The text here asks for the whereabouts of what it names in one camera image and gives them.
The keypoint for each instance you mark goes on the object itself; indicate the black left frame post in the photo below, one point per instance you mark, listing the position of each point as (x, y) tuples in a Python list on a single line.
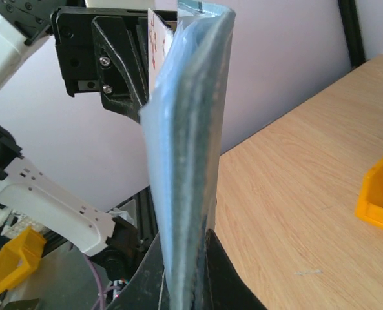
[(351, 25)]

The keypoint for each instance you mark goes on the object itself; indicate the white blossom VIP card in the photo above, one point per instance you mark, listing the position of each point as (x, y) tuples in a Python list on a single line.
[(160, 38)]

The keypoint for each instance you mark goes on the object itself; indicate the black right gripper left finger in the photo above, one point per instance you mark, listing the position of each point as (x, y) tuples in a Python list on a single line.
[(147, 289)]

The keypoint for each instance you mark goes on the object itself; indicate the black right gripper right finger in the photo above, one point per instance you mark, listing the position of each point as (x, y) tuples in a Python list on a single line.
[(222, 287)]

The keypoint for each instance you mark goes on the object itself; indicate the yellow bin left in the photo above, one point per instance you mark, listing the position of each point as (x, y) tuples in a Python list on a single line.
[(370, 200)]

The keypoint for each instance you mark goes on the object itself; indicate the blue card holder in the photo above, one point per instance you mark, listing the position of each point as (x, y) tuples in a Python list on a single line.
[(182, 124)]

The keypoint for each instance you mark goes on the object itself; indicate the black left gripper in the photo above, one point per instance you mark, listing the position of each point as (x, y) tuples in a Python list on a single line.
[(104, 50)]

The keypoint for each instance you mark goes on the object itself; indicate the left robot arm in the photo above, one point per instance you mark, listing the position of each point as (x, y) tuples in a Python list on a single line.
[(111, 242)]

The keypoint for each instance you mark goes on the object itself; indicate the small yellow background bin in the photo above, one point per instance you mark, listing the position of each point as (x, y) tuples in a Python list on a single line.
[(19, 258)]

